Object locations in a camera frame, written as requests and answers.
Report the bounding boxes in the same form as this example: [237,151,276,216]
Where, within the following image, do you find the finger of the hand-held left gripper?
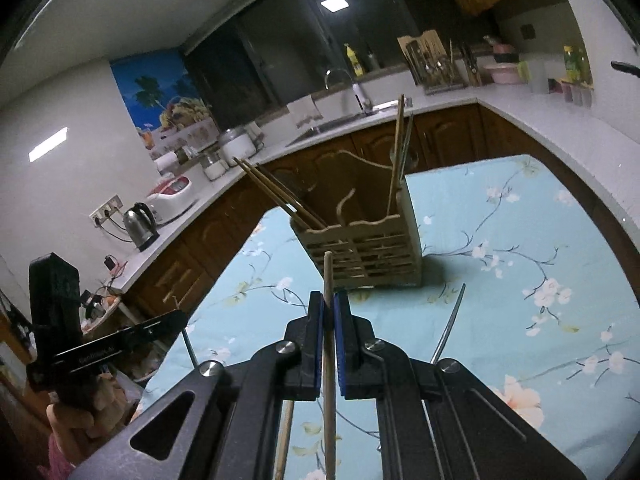
[52,310,188,376]

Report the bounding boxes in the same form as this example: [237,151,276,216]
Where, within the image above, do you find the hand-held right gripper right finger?
[334,292,588,480]

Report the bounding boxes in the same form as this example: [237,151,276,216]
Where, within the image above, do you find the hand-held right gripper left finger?
[70,291,326,480]

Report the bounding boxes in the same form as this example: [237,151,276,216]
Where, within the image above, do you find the wooden chopstick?
[272,400,296,480]
[245,160,327,228]
[231,156,316,231]
[322,252,337,480]
[387,93,406,213]

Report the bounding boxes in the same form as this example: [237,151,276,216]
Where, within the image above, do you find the straight metal rod utensil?
[181,326,198,370]

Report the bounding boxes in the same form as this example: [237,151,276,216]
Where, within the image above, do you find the wooden utensil holder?
[290,150,423,293]

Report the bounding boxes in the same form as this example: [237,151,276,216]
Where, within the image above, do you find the person's left forearm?
[37,435,76,480]

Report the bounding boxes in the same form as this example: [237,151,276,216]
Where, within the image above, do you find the person's left hand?
[45,384,132,465]

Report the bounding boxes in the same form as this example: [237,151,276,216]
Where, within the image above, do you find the steel electric kettle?
[122,202,161,253]

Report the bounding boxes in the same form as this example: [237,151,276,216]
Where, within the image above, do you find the white rice cooker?
[146,175,197,226]

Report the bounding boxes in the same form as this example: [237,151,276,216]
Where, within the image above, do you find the white paper roll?
[155,147,191,173]

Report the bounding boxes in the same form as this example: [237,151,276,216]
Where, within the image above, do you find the small glass jar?
[202,152,228,182]

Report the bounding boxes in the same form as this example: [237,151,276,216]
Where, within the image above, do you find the floral light blue tablecloth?
[142,154,636,480]

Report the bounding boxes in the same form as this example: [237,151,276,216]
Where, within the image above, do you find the large glass jar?
[220,127,258,166]

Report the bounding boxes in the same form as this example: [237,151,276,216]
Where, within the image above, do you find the stainless steel kitchen sink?
[286,97,413,147]

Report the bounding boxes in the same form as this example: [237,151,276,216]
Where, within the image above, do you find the white cloth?
[287,95,323,128]

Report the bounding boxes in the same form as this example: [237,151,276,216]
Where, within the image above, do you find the brown lower cabinets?
[120,102,640,321]

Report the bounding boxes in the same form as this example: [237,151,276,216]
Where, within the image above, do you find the chrome kitchen faucet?
[324,67,373,113]

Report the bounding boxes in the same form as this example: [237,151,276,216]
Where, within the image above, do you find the dark kitchen window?
[182,0,441,126]

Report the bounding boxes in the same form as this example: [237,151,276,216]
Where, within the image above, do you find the metal dish rack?
[417,55,468,95]

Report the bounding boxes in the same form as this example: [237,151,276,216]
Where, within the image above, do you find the knife block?
[460,42,483,87]

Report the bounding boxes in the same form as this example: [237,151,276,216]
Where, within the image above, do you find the wooden cutting board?
[397,30,446,86]

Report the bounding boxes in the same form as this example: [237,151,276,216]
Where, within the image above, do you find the white container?
[527,57,551,95]

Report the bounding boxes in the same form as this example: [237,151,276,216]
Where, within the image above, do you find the row of spice jars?
[560,80,596,107]

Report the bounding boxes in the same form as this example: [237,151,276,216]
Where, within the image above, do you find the green yellow bottle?
[562,45,591,83]

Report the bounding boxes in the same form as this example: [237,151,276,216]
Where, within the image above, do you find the wall power outlet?
[89,194,123,226]

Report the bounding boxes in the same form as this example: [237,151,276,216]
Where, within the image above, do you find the tropical wall poster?
[110,50,221,161]

